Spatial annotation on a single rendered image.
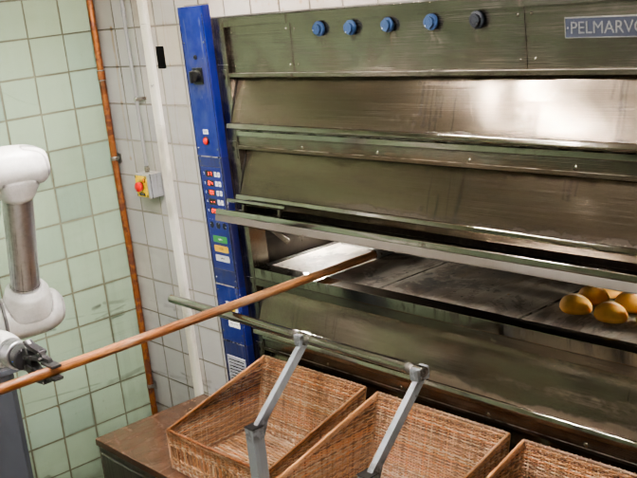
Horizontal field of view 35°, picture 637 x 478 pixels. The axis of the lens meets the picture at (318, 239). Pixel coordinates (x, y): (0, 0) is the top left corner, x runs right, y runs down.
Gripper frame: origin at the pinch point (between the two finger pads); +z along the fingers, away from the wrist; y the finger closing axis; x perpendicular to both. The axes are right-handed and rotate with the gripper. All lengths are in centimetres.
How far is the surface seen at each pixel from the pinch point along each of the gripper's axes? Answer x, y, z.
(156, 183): -99, -27, -90
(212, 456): -51, 49, -3
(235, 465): -51, 49, 9
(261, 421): -45, 24, 36
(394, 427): -52, 15, 84
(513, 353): -102, 11, 84
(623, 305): -124, -1, 107
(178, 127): -102, -50, -72
